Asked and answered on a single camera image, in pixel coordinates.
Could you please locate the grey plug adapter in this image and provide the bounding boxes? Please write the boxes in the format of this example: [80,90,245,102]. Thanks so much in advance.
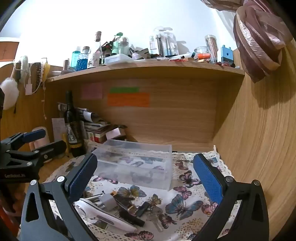
[87,192,118,211]

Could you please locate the white paper note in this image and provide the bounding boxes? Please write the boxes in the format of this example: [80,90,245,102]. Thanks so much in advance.
[51,118,66,142]

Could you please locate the glass cup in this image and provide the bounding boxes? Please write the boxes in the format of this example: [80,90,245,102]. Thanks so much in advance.
[194,46,210,59]

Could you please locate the white folded card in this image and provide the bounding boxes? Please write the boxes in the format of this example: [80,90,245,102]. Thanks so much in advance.
[105,127,122,141]

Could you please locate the black key fob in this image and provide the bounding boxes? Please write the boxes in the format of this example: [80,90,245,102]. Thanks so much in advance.
[135,201,151,217]

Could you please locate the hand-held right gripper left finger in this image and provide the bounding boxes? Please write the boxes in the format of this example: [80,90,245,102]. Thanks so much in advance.
[20,153,99,241]

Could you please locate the clear bottle silver cap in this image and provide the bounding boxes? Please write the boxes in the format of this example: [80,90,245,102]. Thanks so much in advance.
[118,37,129,56]

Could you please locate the clear plastic box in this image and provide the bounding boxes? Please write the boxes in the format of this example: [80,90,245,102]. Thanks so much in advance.
[91,139,173,192]

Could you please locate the clear jar copper sticks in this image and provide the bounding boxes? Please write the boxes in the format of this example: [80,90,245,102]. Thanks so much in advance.
[205,35,219,63]

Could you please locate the wooden shelf board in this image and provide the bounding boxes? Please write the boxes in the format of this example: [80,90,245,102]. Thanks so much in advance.
[45,61,245,83]

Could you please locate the yellow stick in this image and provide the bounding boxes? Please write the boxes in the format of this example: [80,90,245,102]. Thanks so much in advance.
[61,133,70,153]

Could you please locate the white syringe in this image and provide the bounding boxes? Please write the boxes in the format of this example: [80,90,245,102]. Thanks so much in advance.
[169,54,192,61]

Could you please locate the blue box device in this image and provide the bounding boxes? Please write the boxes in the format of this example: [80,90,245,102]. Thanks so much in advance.
[220,45,233,64]

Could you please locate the pink sticky note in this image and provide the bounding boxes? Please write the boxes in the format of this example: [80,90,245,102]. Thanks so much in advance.
[81,83,103,100]

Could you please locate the white oval handheld device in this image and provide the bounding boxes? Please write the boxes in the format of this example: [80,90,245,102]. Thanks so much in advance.
[74,198,138,233]

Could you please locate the dark gold-trimmed case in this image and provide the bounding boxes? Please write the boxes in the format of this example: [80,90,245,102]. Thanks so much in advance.
[111,191,137,211]

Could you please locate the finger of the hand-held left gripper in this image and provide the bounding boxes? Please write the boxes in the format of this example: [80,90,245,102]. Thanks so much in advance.
[6,140,67,168]
[0,129,46,151]

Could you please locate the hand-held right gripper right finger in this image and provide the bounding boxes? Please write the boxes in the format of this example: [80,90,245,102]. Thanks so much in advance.
[192,153,270,241]

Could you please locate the clear bottle illustrated label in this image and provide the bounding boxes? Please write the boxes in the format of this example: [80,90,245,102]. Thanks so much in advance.
[89,31,103,67]

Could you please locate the pink striped curtain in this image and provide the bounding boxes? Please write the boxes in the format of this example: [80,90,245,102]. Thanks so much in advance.
[200,0,293,84]

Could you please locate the teal liquid bottle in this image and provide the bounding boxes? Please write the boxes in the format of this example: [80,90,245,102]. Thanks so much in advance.
[72,46,81,70]

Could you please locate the stack of papers and books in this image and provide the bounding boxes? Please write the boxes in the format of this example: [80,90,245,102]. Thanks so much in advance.
[58,102,100,122]

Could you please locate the blister pack of tools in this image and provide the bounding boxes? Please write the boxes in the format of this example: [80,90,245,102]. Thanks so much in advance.
[149,27,178,57]

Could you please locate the beige pink cylinder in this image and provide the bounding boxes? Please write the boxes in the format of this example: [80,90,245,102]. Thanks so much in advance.
[29,127,50,151]

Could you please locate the mint green pump bottle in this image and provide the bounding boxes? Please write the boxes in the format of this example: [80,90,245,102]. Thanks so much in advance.
[112,32,123,56]

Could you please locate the white fluffy puff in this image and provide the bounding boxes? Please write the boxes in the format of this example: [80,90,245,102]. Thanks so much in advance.
[0,77,19,110]

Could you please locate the orange sticky note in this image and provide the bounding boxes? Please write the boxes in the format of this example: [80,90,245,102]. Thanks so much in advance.
[107,93,150,108]

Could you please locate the butterfly printed cloth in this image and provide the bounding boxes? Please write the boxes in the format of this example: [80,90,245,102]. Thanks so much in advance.
[44,145,241,241]

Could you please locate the clear lidded plastic container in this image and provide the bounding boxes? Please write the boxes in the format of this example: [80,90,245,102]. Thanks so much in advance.
[104,54,134,65]

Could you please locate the silver key bunch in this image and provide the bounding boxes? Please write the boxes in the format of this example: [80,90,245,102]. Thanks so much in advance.
[146,206,164,232]

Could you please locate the dark wine bottle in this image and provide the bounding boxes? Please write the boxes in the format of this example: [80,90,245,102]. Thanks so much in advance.
[64,91,87,158]

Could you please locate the green sticky note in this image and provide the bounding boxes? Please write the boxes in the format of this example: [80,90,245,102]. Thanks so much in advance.
[110,87,140,93]

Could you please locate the dark lace ribbon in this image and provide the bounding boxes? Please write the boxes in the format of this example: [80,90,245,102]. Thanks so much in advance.
[35,62,43,92]

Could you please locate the glass bottle with blue beads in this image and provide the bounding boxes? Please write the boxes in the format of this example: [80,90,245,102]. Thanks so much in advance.
[77,46,90,70]

